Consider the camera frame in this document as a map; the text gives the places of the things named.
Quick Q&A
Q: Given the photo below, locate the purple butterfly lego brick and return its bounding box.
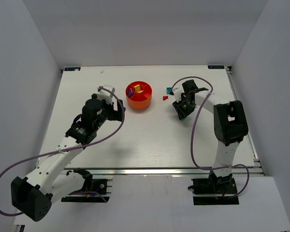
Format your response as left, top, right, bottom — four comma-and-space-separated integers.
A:
127, 88, 134, 98

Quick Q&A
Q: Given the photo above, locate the yellow 2x3 lego brick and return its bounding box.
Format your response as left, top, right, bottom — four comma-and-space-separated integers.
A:
133, 84, 144, 93

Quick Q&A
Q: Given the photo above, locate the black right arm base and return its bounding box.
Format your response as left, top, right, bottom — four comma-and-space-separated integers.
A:
188, 176, 239, 206

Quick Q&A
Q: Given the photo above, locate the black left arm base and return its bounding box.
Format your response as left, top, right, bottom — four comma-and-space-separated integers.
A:
61, 168, 112, 203

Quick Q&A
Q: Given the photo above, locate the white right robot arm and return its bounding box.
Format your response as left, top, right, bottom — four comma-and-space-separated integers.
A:
170, 76, 248, 187

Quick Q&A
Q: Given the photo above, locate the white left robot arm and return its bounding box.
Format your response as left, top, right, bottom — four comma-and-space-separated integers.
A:
11, 95, 125, 222

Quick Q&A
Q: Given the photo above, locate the teal square lego brick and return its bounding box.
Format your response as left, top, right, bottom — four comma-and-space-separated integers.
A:
166, 87, 172, 94

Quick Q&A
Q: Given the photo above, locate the orange round divided container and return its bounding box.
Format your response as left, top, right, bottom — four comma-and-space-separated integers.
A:
125, 81, 152, 110

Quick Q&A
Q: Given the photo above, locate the blue label top right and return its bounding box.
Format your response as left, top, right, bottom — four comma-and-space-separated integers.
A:
207, 65, 225, 70

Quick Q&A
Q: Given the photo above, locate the blue label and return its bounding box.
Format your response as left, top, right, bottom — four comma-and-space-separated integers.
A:
64, 67, 81, 72
207, 65, 225, 70

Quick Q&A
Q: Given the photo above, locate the blue label top left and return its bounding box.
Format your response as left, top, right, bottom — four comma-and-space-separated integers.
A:
64, 67, 81, 72

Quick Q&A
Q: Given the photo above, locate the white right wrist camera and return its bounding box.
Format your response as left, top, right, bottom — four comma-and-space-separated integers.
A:
170, 87, 184, 102

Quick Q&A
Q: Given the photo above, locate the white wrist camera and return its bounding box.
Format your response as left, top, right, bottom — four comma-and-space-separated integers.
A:
97, 85, 115, 105
170, 87, 184, 102

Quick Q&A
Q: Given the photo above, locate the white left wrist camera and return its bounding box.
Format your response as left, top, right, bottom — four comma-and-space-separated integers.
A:
97, 85, 115, 105

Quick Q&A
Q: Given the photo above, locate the aluminium front table rail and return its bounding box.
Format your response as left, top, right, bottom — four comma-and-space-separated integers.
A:
60, 167, 264, 175

